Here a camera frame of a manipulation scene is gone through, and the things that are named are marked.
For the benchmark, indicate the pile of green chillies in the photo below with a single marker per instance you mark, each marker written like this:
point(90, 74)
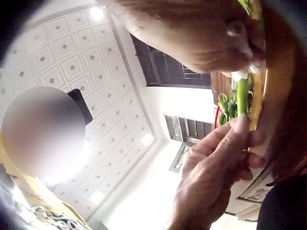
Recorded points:
point(226, 109)

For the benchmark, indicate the small grilled window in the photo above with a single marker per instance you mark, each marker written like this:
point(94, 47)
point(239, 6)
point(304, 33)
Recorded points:
point(180, 158)
point(189, 127)

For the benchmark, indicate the person's body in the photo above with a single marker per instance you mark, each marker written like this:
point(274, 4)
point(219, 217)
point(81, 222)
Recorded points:
point(36, 203)

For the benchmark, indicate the person's right hand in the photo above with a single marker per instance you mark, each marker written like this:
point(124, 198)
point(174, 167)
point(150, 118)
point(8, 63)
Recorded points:
point(182, 31)

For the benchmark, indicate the green vegetable stalk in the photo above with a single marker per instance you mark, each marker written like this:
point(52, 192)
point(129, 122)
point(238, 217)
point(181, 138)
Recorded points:
point(242, 95)

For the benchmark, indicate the orange brown round tray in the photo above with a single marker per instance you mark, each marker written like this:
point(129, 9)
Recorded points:
point(280, 95)

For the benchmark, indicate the cardboard box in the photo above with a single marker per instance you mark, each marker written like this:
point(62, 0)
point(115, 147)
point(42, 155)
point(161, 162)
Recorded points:
point(259, 189)

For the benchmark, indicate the large dark window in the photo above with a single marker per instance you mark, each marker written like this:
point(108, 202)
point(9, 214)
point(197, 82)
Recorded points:
point(163, 67)

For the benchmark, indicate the person's left hand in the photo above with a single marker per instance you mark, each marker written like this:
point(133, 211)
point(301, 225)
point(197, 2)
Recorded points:
point(203, 179)

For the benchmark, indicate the person's left fingers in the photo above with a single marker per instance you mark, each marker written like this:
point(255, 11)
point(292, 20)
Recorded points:
point(230, 134)

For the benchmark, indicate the person's right fingers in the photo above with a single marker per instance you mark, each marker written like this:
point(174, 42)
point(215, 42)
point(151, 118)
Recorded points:
point(242, 48)

